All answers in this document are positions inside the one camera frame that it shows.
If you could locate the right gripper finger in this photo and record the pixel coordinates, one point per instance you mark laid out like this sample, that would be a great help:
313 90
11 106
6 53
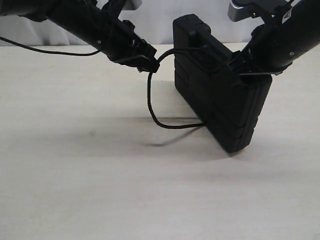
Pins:
240 62

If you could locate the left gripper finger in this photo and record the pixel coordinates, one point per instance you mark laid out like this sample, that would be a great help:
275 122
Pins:
142 63

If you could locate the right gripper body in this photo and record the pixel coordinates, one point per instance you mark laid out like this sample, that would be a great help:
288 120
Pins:
271 51

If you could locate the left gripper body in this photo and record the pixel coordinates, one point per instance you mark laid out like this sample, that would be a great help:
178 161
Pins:
118 40

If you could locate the black plastic carrying case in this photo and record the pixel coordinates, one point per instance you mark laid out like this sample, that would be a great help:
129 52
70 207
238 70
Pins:
229 105

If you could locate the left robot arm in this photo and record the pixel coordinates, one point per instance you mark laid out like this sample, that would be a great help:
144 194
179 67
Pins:
78 17

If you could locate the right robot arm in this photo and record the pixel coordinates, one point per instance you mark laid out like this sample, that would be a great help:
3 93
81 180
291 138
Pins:
305 17

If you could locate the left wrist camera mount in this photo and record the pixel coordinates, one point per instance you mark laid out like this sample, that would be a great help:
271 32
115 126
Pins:
115 7

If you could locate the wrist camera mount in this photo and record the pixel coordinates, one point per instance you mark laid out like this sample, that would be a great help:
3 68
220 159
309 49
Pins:
115 7
270 11

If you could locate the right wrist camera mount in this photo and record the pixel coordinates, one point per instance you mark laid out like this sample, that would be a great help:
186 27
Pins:
270 11

